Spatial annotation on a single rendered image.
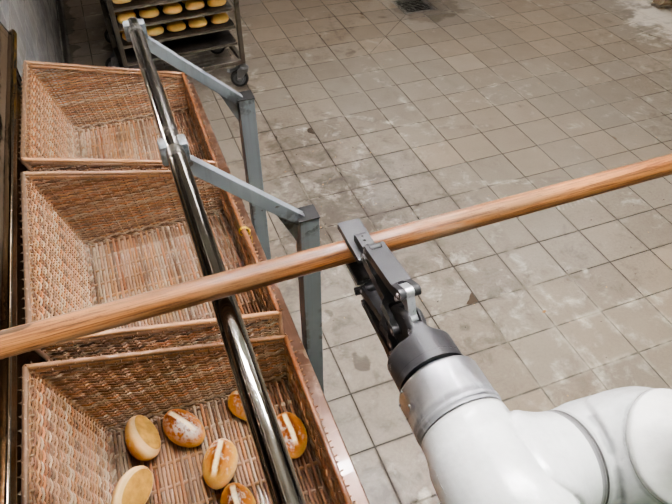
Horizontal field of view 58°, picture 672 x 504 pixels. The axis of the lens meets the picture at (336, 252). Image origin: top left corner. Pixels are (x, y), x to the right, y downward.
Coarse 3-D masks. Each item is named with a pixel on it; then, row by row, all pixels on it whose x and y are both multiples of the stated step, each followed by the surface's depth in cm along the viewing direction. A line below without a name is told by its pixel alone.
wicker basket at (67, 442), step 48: (48, 384) 108; (96, 384) 113; (144, 384) 118; (192, 384) 123; (288, 384) 132; (48, 432) 102; (96, 432) 119; (48, 480) 95; (96, 480) 110; (192, 480) 117; (240, 480) 117; (336, 480) 103
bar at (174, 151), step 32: (128, 32) 128; (192, 64) 140; (160, 96) 106; (224, 96) 147; (160, 128) 100; (256, 128) 155; (192, 160) 99; (256, 160) 162; (192, 192) 87; (256, 192) 109; (192, 224) 82; (256, 224) 177; (288, 224) 118; (320, 288) 131; (224, 320) 70; (320, 320) 138; (320, 352) 147; (256, 384) 64; (320, 384) 156; (256, 416) 61; (256, 448) 59; (288, 480) 56
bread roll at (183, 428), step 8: (168, 416) 121; (176, 416) 120; (184, 416) 120; (192, 416) 122; (168, 424) 120; (176, 424) 119; (184, 424) 119; (192, 424) 119; (200, 424) 121; (168, 432) 120; (176, 432) 119; (184, 432) 119; (192, 432) 119; (200, 432) 120; (176, 440) 119; (184, 440) 119; (192, 440) 119; (200, 440) 120
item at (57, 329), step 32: (544, 192) 81; (576, 192) 83; (416, 224) 77; (448, 224) 77; (480, 224) 79; (288, 256) 72; (320, 256) 73; (352, 256) 74; (160, 288) 69; (192, 288) 69; (224, 288) 70; (256, 288) 72; (64, 320) 65; (96, 320) 66; (128, 320) 67; (0, 352) 63
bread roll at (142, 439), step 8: (136, 416) 120; (144, 416) 122; (128, 424) 119; (136, 424) 118; (144, 424) 120; (152, 424) 122; (128, 432) 117; (136, 432) 117; (144, 432) 118; (152, 432) 120; (128, 440) 117; (136, 440) 116; (144, 440) 116; (152, 440) 118; (160, 440) 120; (128, 448) 117; (136, 448) 116; (144, 448) 115; (152, 448) 116; (136, 456) 116; (144, 456) 116; (152, 456) 116
